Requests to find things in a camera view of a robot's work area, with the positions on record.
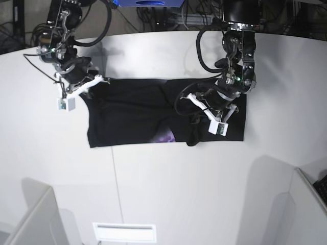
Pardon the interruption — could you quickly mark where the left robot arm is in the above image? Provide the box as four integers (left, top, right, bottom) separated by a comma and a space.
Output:
174, 1, 261, 124

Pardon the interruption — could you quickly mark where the black T-shirt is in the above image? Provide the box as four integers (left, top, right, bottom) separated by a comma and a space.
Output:
81, 79, 247, 148

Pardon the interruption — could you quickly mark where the white power strip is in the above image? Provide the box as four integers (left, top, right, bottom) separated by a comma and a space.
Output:
176, 15, 266, 28

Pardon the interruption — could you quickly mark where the black keyboard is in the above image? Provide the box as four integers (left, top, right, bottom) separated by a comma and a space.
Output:
313, 176, 327, 204

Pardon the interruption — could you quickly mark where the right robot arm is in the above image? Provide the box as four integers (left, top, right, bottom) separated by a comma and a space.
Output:
35, 1, 117, 100

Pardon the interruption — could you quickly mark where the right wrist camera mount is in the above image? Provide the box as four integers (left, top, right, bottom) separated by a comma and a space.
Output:
56, 73, 107, 112

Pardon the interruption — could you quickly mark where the white right partition panel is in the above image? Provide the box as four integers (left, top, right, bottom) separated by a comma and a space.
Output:
250, 154, 327, 245

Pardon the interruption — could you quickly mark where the black vertical bar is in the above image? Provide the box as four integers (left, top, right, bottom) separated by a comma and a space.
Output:
12, 0, 25, 40

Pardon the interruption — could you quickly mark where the white partition panel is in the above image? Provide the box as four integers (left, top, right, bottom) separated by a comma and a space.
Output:
1, 178, 83, 244
250, 154, 327, 245

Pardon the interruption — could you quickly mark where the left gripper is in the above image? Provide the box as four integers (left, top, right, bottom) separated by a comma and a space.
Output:
178, 86, 240, 123

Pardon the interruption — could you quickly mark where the white left partition panel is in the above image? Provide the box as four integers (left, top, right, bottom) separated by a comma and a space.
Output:
1, 178, 83, 244

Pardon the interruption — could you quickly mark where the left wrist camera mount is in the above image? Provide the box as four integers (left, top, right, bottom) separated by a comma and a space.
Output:
187, 93, 239, 137

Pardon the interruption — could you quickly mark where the blue box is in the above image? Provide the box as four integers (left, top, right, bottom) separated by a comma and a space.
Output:
112, 0, 184, 8

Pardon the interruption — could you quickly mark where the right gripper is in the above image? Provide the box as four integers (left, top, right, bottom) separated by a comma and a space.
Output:
53, 57, 110, 88

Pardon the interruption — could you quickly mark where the coiled black cable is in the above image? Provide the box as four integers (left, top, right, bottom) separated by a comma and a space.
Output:
30, 22, 52, 47

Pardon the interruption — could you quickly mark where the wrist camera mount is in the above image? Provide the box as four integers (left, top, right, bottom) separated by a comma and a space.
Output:
56, 73, 107, 112
187, 93, 239, 137

